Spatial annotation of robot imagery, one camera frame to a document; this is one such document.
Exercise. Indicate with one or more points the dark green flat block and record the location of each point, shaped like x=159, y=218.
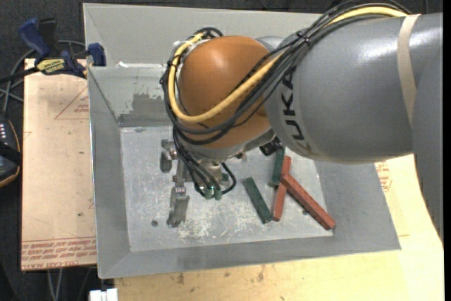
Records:
x=257, y=200
x=278, y=167

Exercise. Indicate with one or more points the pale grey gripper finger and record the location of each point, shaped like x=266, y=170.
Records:
x=178, y=206
x=166, y=160

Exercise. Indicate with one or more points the brown cardboard board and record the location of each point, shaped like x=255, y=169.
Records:
x=56, y=158

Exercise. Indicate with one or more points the grey metal bin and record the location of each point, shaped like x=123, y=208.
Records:
x=148, y=187

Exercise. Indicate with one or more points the red-brown flat block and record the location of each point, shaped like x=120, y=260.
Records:
x=308, y=202
x=279, y=202

